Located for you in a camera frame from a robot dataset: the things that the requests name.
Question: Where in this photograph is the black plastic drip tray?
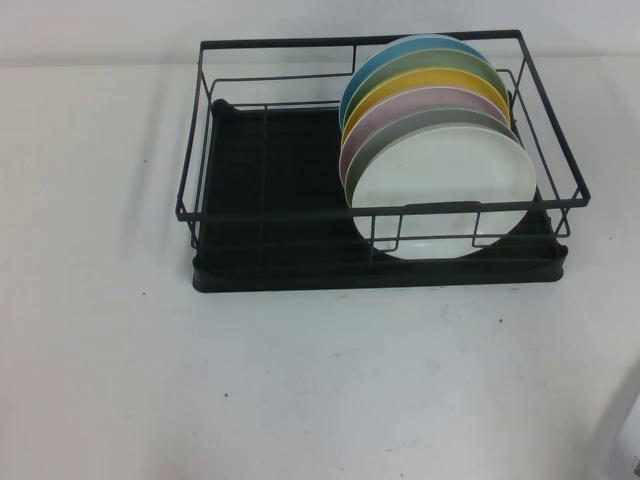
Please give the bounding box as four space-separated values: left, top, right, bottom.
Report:
192 98 569 294

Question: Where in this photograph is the grey plate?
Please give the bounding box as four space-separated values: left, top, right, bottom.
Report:
343 107 524 207

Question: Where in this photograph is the green plate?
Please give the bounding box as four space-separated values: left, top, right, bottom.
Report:
341 48 504 137

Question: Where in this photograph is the yellow plate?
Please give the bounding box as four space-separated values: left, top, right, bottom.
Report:
340 67 512 147

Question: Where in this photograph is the pink plate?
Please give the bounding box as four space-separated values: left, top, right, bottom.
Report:
338 89 513 187

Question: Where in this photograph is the black wire dish rack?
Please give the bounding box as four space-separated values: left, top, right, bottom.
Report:
174 28 592 267

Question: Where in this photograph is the white plate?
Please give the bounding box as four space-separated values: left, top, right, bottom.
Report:
349 124 539 263

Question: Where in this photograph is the blue plate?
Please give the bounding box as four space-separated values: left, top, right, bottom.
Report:
338 33 485 134

